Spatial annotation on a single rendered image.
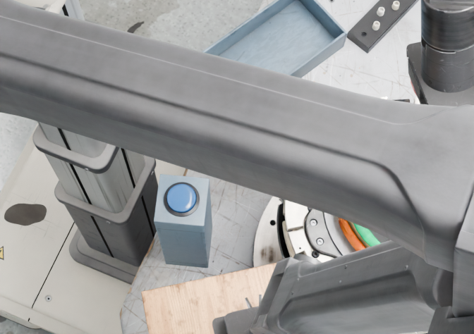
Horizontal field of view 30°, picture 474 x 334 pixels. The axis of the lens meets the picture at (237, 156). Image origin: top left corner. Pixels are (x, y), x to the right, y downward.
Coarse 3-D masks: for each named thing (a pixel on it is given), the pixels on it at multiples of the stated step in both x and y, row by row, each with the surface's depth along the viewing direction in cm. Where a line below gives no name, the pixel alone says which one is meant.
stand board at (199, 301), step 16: (240, 272) 116; (256, 272) 116; (272, 272) 116; (160, 288) 115; (176, 288) 115; (192, 288) 115; (208, 288) 115; (224, 288) 115; (240, 288) 115; (256, 288) 115; (144, 304) 114; (160, 304) 114; (176, 304) 114; (192, 304) 115; (208, 304) 115; (224, 304) 115; (240, 304) 115; (256, 304) 115; (160, 320) 114; (176, 320) 114; (192, 320) 114; (208, 320) 114
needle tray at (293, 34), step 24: (288, 0) 133; (312, 0) 131; (264, 24) 133; (288, 24) 133; (312, 24) 133; (336, 24) 129; (216, 48) 129; (240, 48) 132; (264, 48) 132; (288, 48) 132; (312, 48) 132; (336, 48) 131; (288, 72) 131
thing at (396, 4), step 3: (393, 3) 159; (396, 3) 159; (393, 6) 159; (396, 6) 159; (378, 9) 159; (381, 9) 159; (396, 9) 160; (378, 12) 159; (381, 12) 158; (378, 15) 159; (381, 15) 159; (375, 21) 158; (375, 24) 158; (378, 24) 158; (372, 27) 158; (375, 27) 158; (378, 27) 158
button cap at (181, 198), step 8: (184, 184) 123; (168, 192) 122; (176, 192) 122; (184, 192) 122; (192, 192) 122; (168, 200) 122; (176, 200) 122; (184, 200) 122; (192, 200) 122; (176, 208) 121; (184, 208) 121; (192, 208) 122
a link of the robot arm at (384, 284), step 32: (352, 256) 62; (384, 256) 55; (416, 256) 50; (288, 288) 73; (320, 288) 65; (352, 288) 59; (384, 288) 53; (416, 288) 49; (448, 288) 46; (256, 320) 78; (288, 320) 71; (320, 320) 67; (352, 320) 62; (384, 320) 58; (416, 320) 54; (448, 320) 45
